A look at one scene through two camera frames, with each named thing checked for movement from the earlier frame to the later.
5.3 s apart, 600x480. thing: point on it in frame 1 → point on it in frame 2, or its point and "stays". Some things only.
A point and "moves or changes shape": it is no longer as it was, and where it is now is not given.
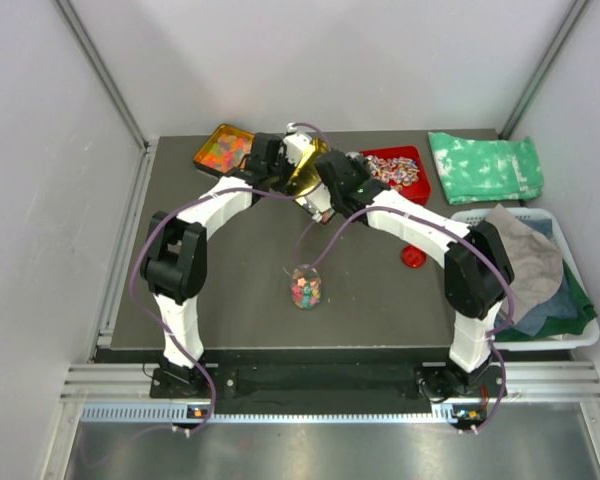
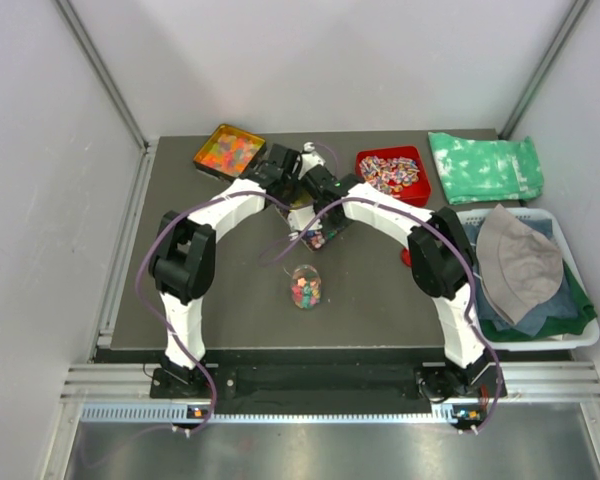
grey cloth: x=537 y=265 stays
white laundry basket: x=584 y=336 stays
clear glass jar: x=306 y=283 stays
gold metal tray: x=305 y=175 moves or changes shape
